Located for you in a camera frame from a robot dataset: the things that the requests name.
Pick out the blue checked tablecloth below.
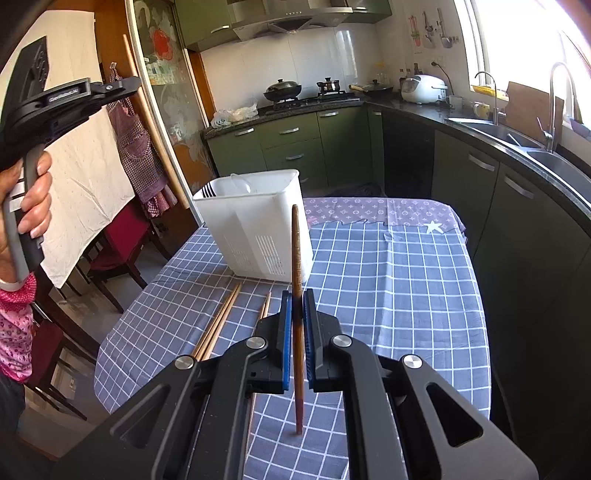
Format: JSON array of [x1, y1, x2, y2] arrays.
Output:
[[93, 222, 492, 480]]

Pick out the black wok with lid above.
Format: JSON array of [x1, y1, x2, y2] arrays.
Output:
[[263, 78, 303, 102]]

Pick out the dark brown chopstick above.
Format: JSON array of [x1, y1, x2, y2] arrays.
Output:
[[291, 204, 306, 436]]

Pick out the green drawer cabinet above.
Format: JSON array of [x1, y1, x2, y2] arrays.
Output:
[[205, 105, 386, 191]]

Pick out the kitchen window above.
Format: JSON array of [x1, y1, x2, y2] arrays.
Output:
[[455, 0, 591, 112]]

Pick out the purple checked apron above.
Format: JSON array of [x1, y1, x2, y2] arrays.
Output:
[[107, 65, 178, 217]]

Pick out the steel range hood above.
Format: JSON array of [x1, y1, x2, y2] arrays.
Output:
[[226, 0, 354, 42]]

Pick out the dark green door cabinet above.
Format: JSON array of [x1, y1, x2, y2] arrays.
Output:
[[369, 106, 591, 480]]

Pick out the yellow cloth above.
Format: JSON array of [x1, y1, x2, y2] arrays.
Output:
[[471, 84, 509, 100]]

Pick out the steel kitchen sink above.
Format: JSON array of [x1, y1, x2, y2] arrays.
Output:
[[445, 117, 591, 185]]

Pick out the white plastic bag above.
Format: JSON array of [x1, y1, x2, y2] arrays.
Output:
[[211, 102, 258, 128]]

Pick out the dark floor mat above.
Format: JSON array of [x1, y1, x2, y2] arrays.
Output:
[[323, 182, 384, 199]]

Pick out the black frying pan with lid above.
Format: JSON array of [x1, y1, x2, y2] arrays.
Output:
[[348, 79, 394, 95]]

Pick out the person's left forearm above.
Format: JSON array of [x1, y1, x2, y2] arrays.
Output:
[[0, 271, 38, 383]]

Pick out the purple patterned tablecloth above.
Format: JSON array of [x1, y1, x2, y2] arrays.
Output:
[[302, 196, 467, 232]]

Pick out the long wooden pole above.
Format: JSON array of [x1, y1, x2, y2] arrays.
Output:
[[121, 34, 191, 209]]

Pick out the black gas stove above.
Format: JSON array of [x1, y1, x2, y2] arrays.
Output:
[[259, 90, 361, 112]]

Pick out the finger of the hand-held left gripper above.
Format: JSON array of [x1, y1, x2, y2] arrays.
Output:
[[90, 76, 143, 108]]

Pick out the person's left hand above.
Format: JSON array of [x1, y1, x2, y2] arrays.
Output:
[[0, 150, 53, 283]]

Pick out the black kitchen countertop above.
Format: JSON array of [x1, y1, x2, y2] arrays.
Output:
[[203, 95, 591, 208]]

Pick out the dark wooden furniture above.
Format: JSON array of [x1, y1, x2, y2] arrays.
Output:
[[25, 272, 102, 421]]

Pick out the floral glass sliding door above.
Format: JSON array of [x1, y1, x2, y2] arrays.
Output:
[[124, 0, 218, 195]]

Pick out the white rice cooker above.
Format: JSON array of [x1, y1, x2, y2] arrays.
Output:
[[401, 74, 448, 104]]

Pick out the white hanging cloth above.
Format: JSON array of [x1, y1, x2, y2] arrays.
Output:
[[0, 9, 136, 289]]

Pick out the red upholstered chair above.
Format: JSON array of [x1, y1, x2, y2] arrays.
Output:
[[88, 203, 160, 315]]

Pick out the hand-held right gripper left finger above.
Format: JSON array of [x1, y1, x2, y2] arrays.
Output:
[[51, 291, 294, 480]]

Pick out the wooden cutting board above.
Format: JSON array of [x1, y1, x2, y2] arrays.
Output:
[[505, 82, 565, 144]]

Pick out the hanging kitchen utensils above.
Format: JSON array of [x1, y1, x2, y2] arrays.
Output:
[[406, 9, 458, 54]]

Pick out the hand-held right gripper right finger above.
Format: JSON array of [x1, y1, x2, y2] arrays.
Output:
[[302, 288, 539, 480]]

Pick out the small chrome faucet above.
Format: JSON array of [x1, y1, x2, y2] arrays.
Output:
[[474, 71, 502, 125]]

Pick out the tall chrome faucet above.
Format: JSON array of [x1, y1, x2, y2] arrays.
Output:
[[538, 62, 578, 153]]

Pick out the green wall cabinets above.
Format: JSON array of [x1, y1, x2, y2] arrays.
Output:
[[174, 0, 393, 51]]

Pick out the white plastic utensil holder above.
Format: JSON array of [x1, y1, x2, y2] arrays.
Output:
[[191, 168, 315, 281]]

